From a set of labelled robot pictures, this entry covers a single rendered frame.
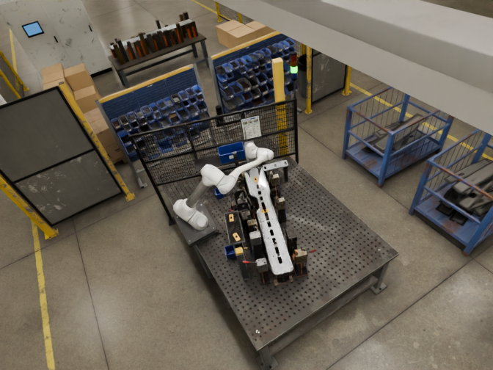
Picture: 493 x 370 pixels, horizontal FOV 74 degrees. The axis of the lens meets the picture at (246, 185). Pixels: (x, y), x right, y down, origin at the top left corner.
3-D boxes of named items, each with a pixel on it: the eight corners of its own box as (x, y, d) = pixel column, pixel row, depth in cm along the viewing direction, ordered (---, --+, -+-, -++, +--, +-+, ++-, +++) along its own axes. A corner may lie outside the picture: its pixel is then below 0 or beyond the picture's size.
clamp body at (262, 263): (272, 284, 306) (268, 265, 280) (260, 287, 306) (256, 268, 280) (269, 275, 313) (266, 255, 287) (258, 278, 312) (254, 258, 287)
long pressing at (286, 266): (297, 270, 281) (297, 269, 280) (272, 276, 280) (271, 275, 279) (262, 166, 377) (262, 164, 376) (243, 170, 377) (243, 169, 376)
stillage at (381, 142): (398, 128, 541) (411, 75, 473) (440, 153, 489) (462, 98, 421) (341, 158, 510) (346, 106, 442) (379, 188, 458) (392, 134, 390)
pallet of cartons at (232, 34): (273, 70, 732) (268, 6, 635) (295, 84, 681) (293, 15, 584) (227, 91, 697) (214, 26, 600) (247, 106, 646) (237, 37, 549)
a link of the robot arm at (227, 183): (239, 180, 297) (227, 170, 296) (230, 192, 285) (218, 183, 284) (232, 186, 307) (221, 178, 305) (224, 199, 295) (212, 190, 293)
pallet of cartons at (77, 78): (113, 125, 665) (89, 78, 590) (73, 140, 647) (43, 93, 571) (103, 100, 744) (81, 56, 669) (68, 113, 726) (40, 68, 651)
